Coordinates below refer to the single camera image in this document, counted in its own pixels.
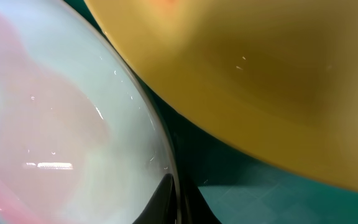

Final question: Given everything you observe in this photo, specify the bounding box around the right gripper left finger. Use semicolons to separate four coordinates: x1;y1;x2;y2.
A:
133;174;177;224

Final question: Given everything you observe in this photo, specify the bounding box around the light blue plate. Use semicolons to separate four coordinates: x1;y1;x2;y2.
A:
0;0;177;224

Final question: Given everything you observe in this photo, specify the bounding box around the yellow-green plate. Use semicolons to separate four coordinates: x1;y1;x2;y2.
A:
86;0;358;191

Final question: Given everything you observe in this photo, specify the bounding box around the teal plastic serving tray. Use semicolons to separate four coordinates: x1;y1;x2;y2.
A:
70;1;358;223

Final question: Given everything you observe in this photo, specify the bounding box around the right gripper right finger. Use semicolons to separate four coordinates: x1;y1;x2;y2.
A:
180;177;221;224

